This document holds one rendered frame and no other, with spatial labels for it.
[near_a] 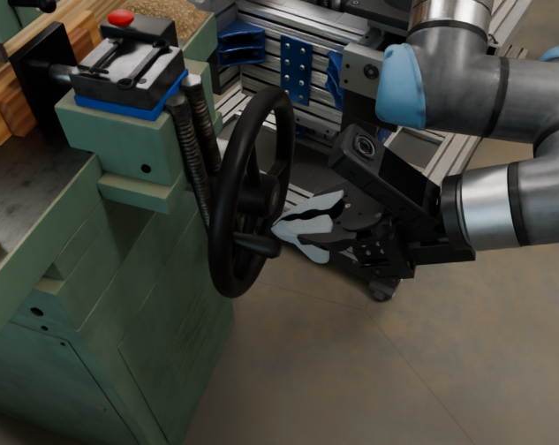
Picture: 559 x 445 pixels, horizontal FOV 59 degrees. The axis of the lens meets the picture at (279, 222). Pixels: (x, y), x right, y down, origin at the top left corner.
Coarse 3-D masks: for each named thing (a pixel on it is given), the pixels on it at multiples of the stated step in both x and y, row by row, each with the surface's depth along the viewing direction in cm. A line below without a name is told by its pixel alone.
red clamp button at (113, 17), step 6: (114, 12) 57; (120, 12) 57; (126, 12) 57; (108, 18) 57; (114, 18) 56; (120, 18) 56; (126, 18) 57; (132, 18) 57; (114, 24) 56; (120, 24) 56; (126, 24) 57
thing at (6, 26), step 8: (0, 0) 55; (0, 8) 56; (8, 8) 57; (16, 8) 58; (24, 8) 59; (32, 8) 60; (0, 16) 56; (8, 16) 57; (16, 16) 58; (24, 16) 59; (32, 16) 60; (0, 24) 56; (8, 24) 57; (16, 24) 58; (24, 24) 59; (0, 32) 56; (8, 32) 57; (16, 32) 59; (0, 40) 57
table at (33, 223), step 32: (0, 160) 59; (32, 160) 59; (64, 160) 59; (96, 160) 60; (0, 192) 56; (32, 192) 56; (64, 192) 56; (96, 192) 62; (128, 192) 61; (160, 192) 60; (0, 224) 53; (32, 224) 53; (64, 224) 57; (0, 256) 50; (32, 256) 53; (0, 288) 50; (32, 288) 54; (0, 320) 51
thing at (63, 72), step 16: (48, 32) 60; (64, 32) 62; (32, 48) 58; (48, 48) 60; (64, 48) 63; (16, 64) 57; (32, 64) 58; (48, 64) 61; (64, 64) 64; (32, 80) 59; (48, 80) 61; (64, 80) 61; (32, 96) 60; (48, 96) 62; (48, 112) 63
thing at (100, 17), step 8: (88, 0) 77; (96, 0) 77; (104, 0) 79; (112, 0) 81; (120, 0) 83; (80, 8) 75; (88, 8) 76; (96, 8) 78; (104, 8) 79; (112, 8) 81; (64, 16) 74; (72, 16) 74; (96, 16) 78; (104, 16) 80; (64, 24) 72
